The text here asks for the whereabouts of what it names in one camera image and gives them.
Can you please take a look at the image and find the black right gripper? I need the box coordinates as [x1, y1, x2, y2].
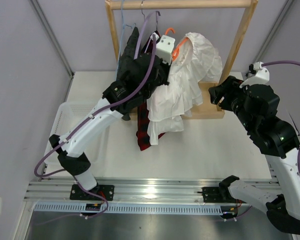
[209, 75, 257, 132]

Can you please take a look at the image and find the orange hanger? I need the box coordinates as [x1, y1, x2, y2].
[165, 27, 190, 62]

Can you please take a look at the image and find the white pleated skirt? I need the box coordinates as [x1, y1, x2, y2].
[146, 32, 223, 146]

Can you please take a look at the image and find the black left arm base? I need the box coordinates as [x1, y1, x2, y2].
[69, 184, 115, 201]

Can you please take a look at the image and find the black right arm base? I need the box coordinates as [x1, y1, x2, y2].
[197, 186, 237, 204]

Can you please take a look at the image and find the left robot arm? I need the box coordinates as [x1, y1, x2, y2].
[49, 53, 171, 200]

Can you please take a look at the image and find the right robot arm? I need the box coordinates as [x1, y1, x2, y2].
[208, 76, 300, 235]

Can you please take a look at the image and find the purple hanger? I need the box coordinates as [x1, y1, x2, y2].
[133, 0, 156, 60]

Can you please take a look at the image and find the light blue hanger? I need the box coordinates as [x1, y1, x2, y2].
[115, 0, 133, 81]

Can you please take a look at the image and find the wooden clothes rack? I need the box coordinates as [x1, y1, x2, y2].
[105, 0, 258, 120]

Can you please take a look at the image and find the dark grey dotted garment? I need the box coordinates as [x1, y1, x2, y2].
[114, 27, 140, 102]

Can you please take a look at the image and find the white plastic basket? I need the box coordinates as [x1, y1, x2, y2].
[50, 101, 110, 165]

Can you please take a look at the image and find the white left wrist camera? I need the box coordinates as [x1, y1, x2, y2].
[155, 35, 176, 65]

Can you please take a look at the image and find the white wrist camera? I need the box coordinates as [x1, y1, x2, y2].
[239, 61, 270, 89]
[155, 35, 176, 65]

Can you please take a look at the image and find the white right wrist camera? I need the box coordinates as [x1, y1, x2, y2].
[239, 61, 270, 89]

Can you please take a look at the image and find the aluminium frame post right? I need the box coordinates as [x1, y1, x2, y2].
[241, 0, 296, 79]

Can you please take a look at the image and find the aluminium frame post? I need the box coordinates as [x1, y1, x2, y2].
[241, 0, 296, 79]
[28, 0, 74, 79]

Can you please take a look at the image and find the aluminium mounting rail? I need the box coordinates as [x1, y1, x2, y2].
[23, 177, 220, 205]

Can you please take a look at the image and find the slotted cable duct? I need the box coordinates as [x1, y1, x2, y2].
[34, 201, 223, 216]

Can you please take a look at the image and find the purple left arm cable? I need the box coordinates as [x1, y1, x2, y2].
[34, 33, 158, 221]

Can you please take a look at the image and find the aluminium frame post left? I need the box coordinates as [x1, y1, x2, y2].
[28, 0, 74, 79]

